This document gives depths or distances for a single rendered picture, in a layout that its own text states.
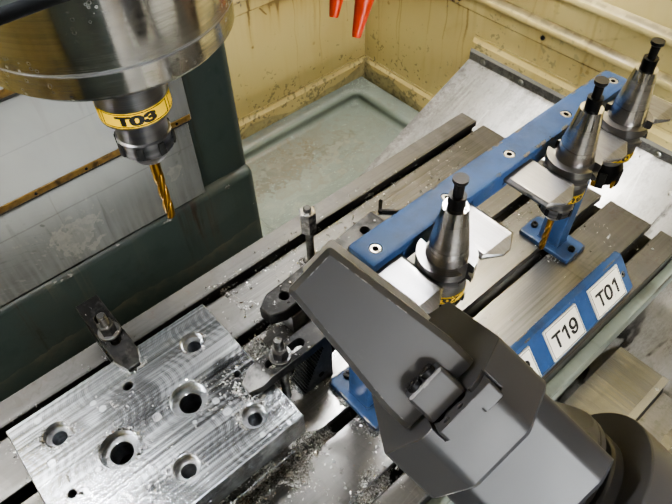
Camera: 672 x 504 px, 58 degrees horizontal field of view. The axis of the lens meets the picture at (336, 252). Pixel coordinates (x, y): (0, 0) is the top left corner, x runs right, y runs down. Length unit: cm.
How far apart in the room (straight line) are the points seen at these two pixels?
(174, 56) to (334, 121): 149
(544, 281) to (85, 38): 85
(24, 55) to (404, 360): 25
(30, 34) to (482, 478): 28
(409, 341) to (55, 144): 82
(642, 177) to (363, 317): 123
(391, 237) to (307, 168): 106
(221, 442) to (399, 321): 60
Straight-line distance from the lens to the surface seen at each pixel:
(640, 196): 139
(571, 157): 74
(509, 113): 150
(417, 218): 65
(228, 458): 77
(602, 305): 102
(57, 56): 35
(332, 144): 174
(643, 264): 114
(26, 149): 96
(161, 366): 85
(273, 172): 167
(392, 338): 20
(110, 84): 35
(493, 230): 67
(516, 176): 73
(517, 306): 101
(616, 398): 117
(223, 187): 123
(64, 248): 110
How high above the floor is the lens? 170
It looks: 50 degrees down
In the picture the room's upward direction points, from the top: 2 degrees counter-clockwise
